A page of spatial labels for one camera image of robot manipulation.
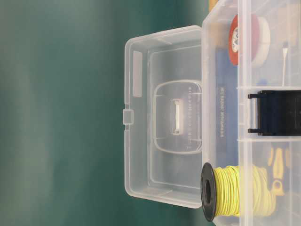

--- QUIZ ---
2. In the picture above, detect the red solder spool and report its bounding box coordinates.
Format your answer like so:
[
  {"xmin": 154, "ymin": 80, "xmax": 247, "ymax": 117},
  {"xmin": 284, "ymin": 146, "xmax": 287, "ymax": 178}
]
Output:
[{"xmin": 228, "ymin": 14, "xmax": 260, "ymax": 65}]

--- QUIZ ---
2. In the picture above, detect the white tape roll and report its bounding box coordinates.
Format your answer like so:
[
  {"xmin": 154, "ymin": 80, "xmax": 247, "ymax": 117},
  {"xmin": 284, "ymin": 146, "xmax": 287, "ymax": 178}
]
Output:
[{"xmin": 252, "ymin": 16, "xmax": 271, "ymax": 67}]

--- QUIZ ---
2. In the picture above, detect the clear toolbox lid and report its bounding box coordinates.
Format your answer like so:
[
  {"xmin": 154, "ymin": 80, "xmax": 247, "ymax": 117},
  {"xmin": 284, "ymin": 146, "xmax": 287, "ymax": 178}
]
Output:
[{"xmin": 123, "ymin": 25, "xmax": 203, "ymax": 209}]

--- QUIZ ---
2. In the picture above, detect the yellow handled nipper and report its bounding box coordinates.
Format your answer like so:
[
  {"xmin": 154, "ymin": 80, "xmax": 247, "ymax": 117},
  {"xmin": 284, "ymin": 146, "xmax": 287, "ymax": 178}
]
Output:
[{"xmin": 267, "ymin": 145, "xmax": 291, "ymax": 196}]

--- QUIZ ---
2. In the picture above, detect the blue tool in toolbox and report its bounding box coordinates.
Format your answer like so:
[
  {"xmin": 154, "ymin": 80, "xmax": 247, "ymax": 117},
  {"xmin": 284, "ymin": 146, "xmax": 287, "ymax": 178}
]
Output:
[{"xmin": 215, "ymin": 48, "xmax": 238, "ymax": 167}]

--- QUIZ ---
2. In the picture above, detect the clear plastic toolbox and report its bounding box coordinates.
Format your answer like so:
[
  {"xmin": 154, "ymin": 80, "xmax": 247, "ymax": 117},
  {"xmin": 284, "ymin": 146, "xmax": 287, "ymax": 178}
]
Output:
[{"xmin": 200, "ymin": 0, "xmax": 301, "ymax": 226}]

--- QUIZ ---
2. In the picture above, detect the yellow wire spool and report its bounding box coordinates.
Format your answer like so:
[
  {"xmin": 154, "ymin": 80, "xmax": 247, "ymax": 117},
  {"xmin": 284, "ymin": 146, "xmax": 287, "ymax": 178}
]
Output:
[{"xmin": 200, "ymin": 162, "xmax": 276, "ymax": 222}]

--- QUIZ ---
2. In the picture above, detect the white handled small tool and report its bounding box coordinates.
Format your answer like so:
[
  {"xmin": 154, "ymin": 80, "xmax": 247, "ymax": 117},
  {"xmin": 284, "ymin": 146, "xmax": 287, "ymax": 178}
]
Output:
[{"xmin": 282, "ymin": 41, "xmax": 288, "ymax": 86}]

